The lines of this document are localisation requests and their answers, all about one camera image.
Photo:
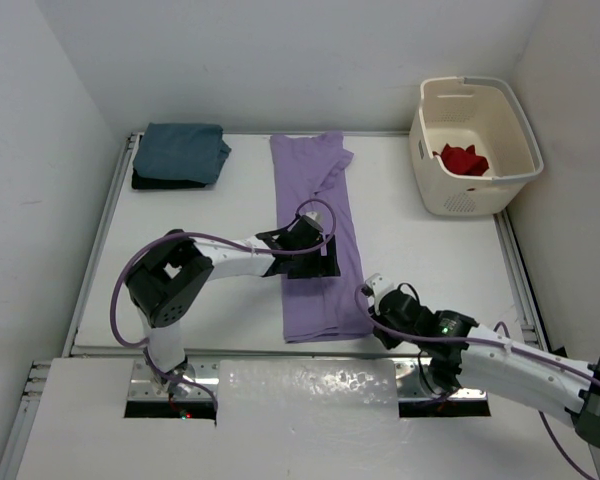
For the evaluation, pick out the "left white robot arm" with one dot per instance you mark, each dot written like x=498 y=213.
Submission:
x=166 y=278

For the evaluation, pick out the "black t shirt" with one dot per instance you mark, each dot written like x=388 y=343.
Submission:
x=140 y=183

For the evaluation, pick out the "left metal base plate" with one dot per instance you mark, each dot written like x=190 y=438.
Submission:
x=145 y=386

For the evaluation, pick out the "metal base plate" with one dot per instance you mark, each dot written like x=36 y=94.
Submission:
x=415 y=383
x=145 y=386

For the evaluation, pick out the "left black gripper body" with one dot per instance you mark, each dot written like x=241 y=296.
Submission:
x=311 y=265

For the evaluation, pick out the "lilac cloth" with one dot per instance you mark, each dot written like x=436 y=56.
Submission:
x=309 y=174

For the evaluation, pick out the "red shirt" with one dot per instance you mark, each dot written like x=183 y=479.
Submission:
x=463 y=161

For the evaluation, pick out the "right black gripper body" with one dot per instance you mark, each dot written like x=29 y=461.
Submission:
x=391 y=339

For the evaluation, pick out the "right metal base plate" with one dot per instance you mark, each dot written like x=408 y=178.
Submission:
x=415 y=383

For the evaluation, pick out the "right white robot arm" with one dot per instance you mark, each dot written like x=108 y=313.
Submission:
x=465 y=354

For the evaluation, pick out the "blue shirt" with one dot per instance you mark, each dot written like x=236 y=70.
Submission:
x=192 y=152

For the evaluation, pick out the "cream laundry basket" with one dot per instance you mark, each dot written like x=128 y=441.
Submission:
x=480 y=111

